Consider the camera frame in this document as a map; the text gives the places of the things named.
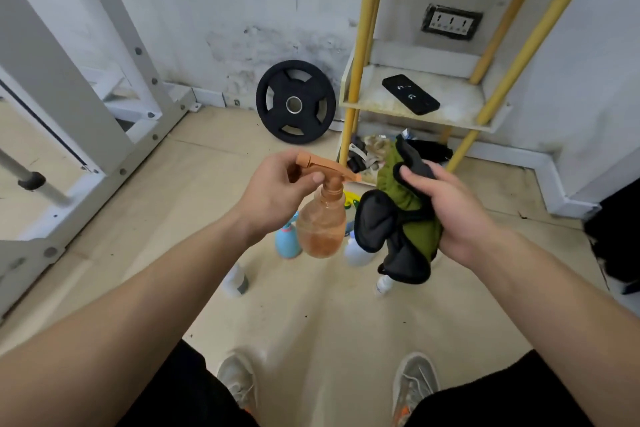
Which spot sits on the person's grey shoe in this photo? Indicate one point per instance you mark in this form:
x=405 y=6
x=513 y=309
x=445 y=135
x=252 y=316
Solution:
x=415 y=386
x=237 y=381

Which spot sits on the person's right grey shoe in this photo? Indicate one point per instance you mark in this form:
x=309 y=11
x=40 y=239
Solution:
x=415 y=386

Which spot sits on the tan fuzzy glove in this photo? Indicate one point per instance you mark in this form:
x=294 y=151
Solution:
x=377 y=146

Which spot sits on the white plastic scoop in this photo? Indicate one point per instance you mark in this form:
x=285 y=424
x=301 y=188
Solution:
x=361 y=154

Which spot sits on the blue white packet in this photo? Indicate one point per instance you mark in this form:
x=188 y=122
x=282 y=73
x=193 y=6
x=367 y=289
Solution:
x=406 y=135

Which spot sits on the white shelf yellow poles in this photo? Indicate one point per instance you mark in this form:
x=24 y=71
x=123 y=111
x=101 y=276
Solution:
x=460 y=91

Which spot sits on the orange spray bottle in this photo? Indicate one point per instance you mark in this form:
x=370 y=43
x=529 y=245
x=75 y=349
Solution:
x=322 y=226

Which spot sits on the white spray bottle teal label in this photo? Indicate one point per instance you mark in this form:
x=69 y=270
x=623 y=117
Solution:
x=235 y=281

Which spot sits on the clear bottle yellow green sprayer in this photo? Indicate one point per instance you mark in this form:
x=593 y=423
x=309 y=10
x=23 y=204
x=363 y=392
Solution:
x=351 y=201

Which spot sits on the black clip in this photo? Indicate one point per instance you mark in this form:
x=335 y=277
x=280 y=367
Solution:
x=355 y=165

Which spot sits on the black phone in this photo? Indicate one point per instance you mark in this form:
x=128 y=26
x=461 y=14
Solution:
x=411 y=95

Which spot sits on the blue spray bottle pink trigger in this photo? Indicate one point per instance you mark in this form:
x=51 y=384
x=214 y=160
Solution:
x=286 y=244

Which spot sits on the pale blue bottle white sprayer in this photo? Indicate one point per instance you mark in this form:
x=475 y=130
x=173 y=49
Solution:
x=357 y=254

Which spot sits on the person's right forearm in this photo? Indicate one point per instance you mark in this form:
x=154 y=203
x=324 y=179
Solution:
x=550 y=316

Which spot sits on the black framed wall socket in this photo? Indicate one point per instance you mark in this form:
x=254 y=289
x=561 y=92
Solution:
x=451 y=22

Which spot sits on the person's left forearm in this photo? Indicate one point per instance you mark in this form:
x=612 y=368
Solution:
x=125 y=321

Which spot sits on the person's left grey shoe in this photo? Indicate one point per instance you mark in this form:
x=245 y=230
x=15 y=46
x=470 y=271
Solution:
x=237 y=381

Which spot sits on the person's left hand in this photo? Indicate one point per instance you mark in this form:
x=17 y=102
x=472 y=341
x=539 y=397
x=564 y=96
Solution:
x=270 y=196

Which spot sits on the person's right hand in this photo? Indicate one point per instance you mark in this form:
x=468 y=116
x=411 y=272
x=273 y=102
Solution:
x=460 y=221

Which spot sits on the green microfibre cloth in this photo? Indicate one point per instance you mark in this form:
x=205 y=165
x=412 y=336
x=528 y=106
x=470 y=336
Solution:
x=400 y=221

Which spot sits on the black shorts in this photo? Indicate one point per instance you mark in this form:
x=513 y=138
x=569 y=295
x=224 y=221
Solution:
x=190 y=391

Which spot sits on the small white bottle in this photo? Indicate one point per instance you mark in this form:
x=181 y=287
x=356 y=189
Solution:
x=384 y=286

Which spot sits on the white metal rack frame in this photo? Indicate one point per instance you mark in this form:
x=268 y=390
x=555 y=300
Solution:
x=50 y=66

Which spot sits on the black weight plate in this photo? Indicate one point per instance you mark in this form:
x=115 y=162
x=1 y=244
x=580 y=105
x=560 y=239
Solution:
x=272 y=101

